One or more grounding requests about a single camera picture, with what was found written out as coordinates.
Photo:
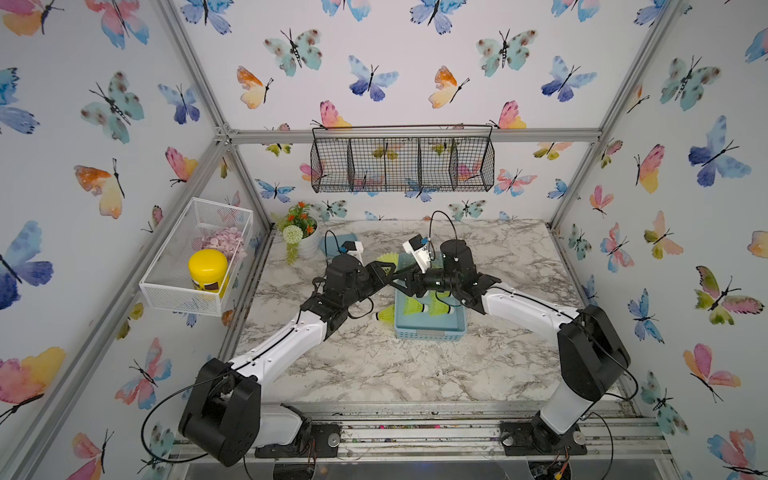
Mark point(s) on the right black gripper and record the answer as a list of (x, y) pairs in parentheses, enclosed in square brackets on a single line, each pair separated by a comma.
[(411, 287)]

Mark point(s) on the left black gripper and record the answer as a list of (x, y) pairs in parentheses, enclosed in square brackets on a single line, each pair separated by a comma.
[(377, 278)]

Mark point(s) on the yellow shuttlecock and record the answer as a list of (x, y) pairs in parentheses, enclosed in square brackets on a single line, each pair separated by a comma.
[(437, 307), (413, 306), (387, 315), (388, 261)]

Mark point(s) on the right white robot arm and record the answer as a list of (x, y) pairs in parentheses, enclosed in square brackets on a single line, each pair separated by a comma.
[(592, 357)]

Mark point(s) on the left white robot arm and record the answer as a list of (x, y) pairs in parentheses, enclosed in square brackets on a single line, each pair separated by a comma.
[(224, 415)]

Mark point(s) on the light blue perforated storage box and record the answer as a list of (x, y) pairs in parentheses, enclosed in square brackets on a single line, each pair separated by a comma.
[(451, 327)]

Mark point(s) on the light blue plastic scoop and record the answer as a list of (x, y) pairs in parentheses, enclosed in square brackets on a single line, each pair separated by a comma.
[(333, 244)]

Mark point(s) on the white pot with artificial plant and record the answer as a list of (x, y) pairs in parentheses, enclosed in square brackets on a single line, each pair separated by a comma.
[(300, 232)]

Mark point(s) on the pink flower bundle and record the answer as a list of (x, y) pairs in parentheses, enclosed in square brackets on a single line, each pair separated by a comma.
[(228, 241)]

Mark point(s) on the yellow lidded jar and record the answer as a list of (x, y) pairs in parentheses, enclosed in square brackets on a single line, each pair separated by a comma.
[(208, 270)]

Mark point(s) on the black wire wall basket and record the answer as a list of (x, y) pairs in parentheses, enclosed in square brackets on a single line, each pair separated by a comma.
[(388, 159)]

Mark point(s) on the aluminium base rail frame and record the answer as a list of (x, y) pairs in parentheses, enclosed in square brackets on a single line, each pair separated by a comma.
[(612, 434)]

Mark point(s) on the white wire wall basket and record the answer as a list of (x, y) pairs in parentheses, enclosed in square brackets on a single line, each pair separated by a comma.
[(167, 284)]

